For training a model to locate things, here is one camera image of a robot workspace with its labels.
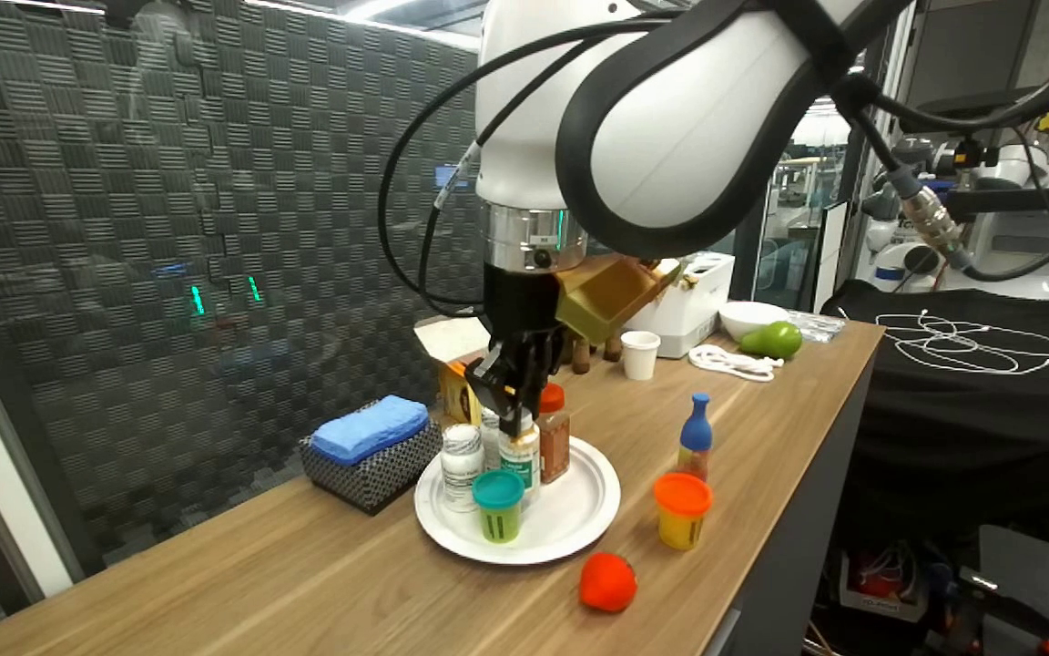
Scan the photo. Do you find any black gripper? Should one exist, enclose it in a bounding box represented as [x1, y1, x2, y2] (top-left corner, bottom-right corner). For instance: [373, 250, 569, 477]
[466, 260, 575, 434]

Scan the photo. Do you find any spice bottle orange lid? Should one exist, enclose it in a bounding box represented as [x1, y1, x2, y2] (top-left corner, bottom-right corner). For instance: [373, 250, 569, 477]
[534, 384, 575, 488]

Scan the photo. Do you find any white pill bottle black print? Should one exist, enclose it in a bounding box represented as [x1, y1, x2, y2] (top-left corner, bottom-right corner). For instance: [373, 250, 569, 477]
[437, 420, 488, 491]

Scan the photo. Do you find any green tub teal lid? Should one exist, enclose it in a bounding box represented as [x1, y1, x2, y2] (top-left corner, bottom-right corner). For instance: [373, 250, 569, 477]
[471, 468, 532, 546]

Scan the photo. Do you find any yellow tub orange lid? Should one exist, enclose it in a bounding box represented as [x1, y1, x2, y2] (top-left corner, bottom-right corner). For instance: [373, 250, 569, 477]
[647, 469, 718, 554]

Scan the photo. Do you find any brown moose plush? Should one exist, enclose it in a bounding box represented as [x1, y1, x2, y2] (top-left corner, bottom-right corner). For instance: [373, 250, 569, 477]
[565, 333, 625, 376]

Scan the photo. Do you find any yellow cardboard box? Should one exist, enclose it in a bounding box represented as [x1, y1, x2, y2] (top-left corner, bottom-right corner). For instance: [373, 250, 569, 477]
[410, 312, 491, 425]

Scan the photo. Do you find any white paper cup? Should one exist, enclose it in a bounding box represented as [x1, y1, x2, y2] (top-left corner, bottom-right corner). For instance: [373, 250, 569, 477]
[620, 328, 662, 385]

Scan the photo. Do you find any white paper plate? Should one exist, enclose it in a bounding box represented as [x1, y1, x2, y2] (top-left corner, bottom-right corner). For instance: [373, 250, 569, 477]
[410, 429, 625, 570]

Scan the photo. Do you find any blue sponge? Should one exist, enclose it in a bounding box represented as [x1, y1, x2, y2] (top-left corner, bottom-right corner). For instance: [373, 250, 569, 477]
[304, 393, 433, 469]

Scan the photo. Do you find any blue toy bottle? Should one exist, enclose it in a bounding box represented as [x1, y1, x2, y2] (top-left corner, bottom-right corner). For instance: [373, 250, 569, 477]
[672, 389, 718, 486]

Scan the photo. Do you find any white hydroponic appliance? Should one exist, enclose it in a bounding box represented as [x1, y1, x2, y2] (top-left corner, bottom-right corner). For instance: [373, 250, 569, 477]
[625, 248, 738, 362]

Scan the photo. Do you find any gray mesh box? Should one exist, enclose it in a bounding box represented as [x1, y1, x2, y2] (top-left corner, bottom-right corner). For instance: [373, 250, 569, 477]
[293, 416, 447, 512]

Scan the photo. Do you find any orange red ball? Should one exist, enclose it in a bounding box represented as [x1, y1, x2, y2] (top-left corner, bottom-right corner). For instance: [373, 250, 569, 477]
[575, 550, 639, 615]

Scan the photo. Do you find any white bowl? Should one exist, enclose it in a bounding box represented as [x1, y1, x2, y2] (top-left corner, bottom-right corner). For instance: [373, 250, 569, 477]
[718, 299, 802, 347]

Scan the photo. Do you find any green fruit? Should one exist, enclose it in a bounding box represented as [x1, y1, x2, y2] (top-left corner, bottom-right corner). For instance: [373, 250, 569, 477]
[734, 318, 808, 365]

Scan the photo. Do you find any black draped table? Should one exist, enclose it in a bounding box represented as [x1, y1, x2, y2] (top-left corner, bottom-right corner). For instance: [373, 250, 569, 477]
[818, 276, 1049, 512]

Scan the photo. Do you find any white storage bin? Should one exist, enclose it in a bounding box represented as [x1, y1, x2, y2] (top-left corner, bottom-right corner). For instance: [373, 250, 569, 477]
[838, 542, 934, 628]

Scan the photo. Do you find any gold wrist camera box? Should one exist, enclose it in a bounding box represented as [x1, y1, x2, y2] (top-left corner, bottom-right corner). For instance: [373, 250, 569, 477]
[552, 250, 685, 347]

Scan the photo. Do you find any coiled white cable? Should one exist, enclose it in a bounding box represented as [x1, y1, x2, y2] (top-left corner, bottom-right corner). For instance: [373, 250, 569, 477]
[685, 338, 787, 385]

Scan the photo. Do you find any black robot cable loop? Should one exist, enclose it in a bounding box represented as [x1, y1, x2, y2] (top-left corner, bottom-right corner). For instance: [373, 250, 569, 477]
[373, 12, 672, 322]

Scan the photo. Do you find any thin white cable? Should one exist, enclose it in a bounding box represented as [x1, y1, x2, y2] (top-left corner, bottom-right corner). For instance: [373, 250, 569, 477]
[871, 307, 1049, 379]

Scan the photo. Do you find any black cable metal connector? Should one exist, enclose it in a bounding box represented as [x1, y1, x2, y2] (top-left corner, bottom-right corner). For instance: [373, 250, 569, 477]
[838, 82, 1049, 284]

